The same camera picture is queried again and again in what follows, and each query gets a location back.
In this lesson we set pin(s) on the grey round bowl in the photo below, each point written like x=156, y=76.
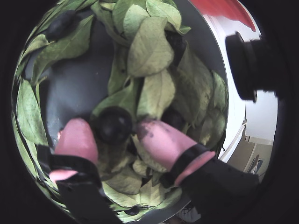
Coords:
x=77, y=88

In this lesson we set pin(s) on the red collapsible silicone cup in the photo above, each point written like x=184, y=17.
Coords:
x=222, y=9

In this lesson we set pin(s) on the black camera lens barrel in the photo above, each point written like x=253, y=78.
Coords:
x=252, y=65

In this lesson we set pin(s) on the green leaves pile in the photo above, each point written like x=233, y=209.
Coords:
x=151, y=53

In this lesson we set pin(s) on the dark blueberry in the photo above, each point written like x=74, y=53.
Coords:
x=114, y=126
x=133, y=211
x=174, y=119
x=59, y=24

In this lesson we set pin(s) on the pink-tipped gripper finger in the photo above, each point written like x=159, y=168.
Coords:
x=77, y=142
x=163, y=142

